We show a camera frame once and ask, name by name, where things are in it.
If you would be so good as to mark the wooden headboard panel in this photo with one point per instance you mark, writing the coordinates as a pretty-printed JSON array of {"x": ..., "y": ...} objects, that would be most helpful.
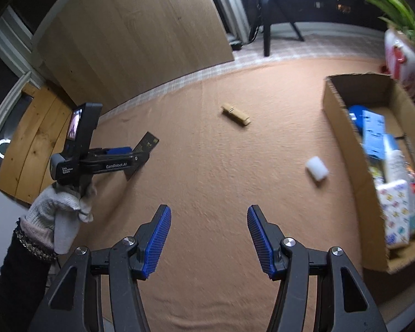
[{"x": 110, "y": 51}]

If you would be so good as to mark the pine wood board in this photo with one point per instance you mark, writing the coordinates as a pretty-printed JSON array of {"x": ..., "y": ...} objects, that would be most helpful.
[{"x": 41, "y": 132}]

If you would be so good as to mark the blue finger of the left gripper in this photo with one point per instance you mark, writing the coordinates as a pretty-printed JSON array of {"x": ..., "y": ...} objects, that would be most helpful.
[{"x": 118, "y": 151}]

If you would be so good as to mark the wooden clothespin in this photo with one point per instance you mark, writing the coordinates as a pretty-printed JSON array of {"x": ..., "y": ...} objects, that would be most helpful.
[{"x": 235, "y": 114}]

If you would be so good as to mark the white red plant pot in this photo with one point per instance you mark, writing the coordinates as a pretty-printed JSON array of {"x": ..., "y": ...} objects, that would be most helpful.
[{"x": 400, "y": 59}]

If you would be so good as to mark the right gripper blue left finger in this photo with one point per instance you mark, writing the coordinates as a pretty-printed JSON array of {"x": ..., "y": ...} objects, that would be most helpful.
[{"x": 150, "y": 238}]

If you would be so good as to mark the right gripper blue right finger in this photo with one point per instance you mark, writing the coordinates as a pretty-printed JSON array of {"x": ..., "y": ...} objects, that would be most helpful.
[{"x": 266, "y": 238}]

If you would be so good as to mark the cardboard box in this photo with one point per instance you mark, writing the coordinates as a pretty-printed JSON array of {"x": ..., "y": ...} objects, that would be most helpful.
[{"x": 381, "y": 94}]

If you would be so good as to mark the dark left sleeve forearm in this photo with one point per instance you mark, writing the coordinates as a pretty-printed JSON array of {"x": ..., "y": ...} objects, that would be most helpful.
[{"x": 24, "y": 276}]

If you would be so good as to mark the left white gloved hand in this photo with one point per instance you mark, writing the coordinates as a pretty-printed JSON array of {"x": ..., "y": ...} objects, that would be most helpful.
[{"x": 55, "y": 217}]

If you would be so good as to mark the patterned tissue pack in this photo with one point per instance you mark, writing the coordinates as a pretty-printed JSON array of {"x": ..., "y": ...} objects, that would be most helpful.
[{"x": 393, "y": 198}]

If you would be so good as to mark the blue plastic card holder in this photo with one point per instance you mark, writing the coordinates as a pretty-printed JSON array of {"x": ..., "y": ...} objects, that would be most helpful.
[{"x": 373, "y": 134}]

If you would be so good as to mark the black card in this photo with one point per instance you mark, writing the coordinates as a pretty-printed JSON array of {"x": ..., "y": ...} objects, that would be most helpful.
[{"x": 142, "y": 151}]

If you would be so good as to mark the white bottle blue cap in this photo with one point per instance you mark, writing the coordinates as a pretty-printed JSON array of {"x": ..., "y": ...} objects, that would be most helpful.
[{"x": 394, "y": 163}]

